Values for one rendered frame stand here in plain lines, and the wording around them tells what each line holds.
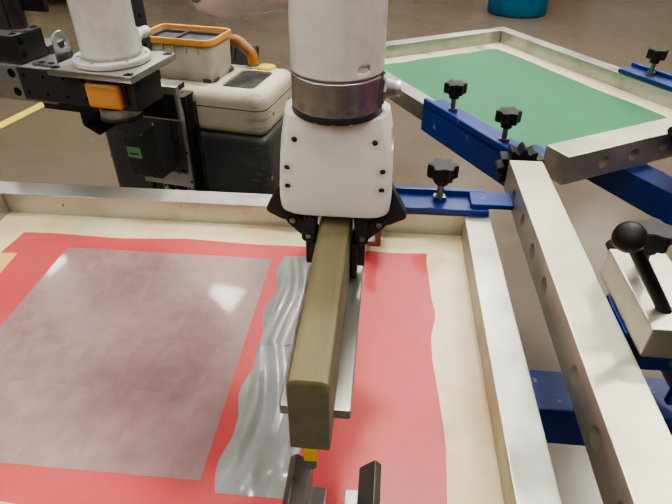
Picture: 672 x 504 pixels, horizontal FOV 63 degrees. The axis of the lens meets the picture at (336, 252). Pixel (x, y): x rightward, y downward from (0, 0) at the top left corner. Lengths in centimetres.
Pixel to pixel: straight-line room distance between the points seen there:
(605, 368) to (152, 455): 43
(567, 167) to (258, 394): 60
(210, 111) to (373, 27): 119
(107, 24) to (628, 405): 87
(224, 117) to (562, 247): 109
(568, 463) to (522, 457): 128
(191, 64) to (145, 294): 98
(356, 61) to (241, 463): 37
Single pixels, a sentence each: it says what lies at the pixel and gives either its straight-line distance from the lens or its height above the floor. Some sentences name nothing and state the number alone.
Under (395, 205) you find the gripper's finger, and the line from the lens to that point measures 51.
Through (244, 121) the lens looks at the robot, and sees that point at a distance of 155.
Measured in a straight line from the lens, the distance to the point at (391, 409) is 58.
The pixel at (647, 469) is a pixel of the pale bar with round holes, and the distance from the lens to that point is 50.
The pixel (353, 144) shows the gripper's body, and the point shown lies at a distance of 46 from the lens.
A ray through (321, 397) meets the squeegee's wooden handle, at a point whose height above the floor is 112.
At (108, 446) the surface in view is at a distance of 60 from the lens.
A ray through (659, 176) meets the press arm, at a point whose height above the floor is 93.
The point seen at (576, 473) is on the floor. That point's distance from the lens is 180.
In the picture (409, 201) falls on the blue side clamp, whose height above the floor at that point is 100.
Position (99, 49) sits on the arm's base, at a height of 117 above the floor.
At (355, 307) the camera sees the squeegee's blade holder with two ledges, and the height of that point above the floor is 107.
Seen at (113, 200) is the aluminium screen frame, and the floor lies 99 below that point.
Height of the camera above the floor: 141
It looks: 36 degrees down
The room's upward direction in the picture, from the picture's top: straight up
